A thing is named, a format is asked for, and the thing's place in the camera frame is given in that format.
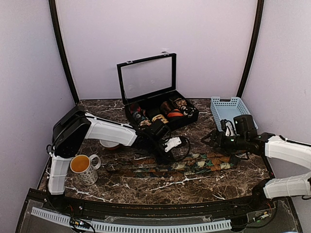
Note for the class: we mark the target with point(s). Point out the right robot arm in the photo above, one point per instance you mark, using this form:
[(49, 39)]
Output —
[(276, 146)]

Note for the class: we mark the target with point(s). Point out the black front rail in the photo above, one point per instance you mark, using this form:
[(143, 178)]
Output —
[(97, 209)]

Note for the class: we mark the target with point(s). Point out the blue dotted rolled tie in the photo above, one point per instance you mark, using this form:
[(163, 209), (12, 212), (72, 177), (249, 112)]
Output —
[(138, 117)]

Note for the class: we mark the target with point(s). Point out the tan patterned rolled tie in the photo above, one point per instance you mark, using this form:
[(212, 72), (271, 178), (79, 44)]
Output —
[(180, 103)]

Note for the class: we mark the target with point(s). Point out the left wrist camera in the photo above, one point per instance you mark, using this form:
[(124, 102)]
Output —
[(172, 143)]

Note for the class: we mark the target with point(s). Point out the black white rolled tie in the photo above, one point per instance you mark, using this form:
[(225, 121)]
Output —
[(187, 110)]

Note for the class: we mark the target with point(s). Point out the red dark rolled tie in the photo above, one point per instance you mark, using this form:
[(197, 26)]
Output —
[(134, 108)]

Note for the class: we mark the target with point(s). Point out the cream striped rolled tie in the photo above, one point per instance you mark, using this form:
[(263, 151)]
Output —
[(161, 118)]

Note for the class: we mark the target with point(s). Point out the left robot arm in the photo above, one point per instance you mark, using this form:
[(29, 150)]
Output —
[(76, 126)]

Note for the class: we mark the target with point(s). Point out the white and orange bowl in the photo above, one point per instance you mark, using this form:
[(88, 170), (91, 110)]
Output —
[(109, 145)]

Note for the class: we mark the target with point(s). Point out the camouflage patterned necktie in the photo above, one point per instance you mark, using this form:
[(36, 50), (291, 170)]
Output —
[(194, 163)]

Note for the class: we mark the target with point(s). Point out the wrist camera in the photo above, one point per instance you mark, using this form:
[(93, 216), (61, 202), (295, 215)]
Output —
[(172, 143), (228, 127)]

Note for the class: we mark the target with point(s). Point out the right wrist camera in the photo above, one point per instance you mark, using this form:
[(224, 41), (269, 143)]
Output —
[(228, 127)]

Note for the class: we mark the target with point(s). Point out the blue plastic basket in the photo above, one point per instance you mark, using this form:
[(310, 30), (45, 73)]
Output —
[(235, 111)]

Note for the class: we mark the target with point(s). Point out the patterned mug with orange liquid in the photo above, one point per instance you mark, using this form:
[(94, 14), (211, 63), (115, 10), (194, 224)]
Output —
[(86, 168)]

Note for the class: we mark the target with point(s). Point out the orange black rolled tie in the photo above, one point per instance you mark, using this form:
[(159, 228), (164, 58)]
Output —
[(175, 113)]

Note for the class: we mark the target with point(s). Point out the floral dark rolled tie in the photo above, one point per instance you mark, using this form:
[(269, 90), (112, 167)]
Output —
[(145, 123)]

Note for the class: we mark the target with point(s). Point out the brown rolled tie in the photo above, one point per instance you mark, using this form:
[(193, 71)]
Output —
[(166, 108)]

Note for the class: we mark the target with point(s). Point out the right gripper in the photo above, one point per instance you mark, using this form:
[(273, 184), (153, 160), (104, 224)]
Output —
[(215, 134)]

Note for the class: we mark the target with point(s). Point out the black tie storage box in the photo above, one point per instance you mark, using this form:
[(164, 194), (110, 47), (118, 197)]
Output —
[(149, 82)]

